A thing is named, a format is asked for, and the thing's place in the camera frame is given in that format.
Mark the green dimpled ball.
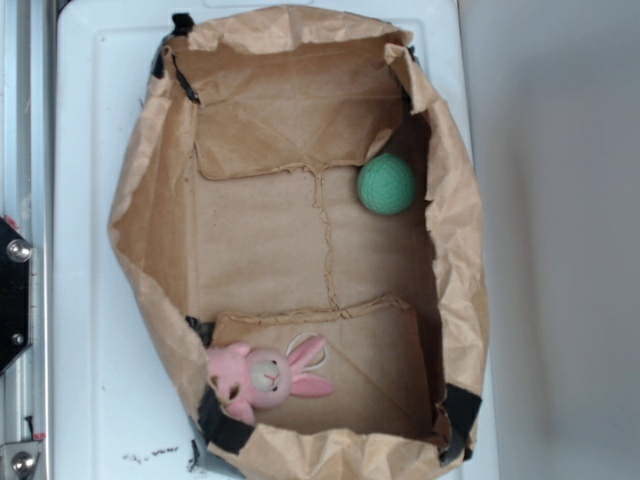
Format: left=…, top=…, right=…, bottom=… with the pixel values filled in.
left=356, top=153, right=417, bottom=216

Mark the brown paper bag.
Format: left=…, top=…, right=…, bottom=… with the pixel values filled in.
left=109, top=5, right=488, bottom=479

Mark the pink plush bunny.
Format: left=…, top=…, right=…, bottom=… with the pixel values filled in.
left=207, top=334, right=334, bottom=425

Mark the white plastic bin lid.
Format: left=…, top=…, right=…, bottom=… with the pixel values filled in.
left=52, top=0, right=501, bottom=480

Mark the black metal bracket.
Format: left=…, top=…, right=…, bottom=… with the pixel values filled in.
left=0, top=217, right=33, bottom=375

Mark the aluminium frame rail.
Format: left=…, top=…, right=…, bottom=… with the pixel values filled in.
left=1, top=1, right=56, bottom=479

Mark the silver corner bracket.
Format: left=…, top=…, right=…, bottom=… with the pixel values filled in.
left=1, top=441, right=41, bottom=480

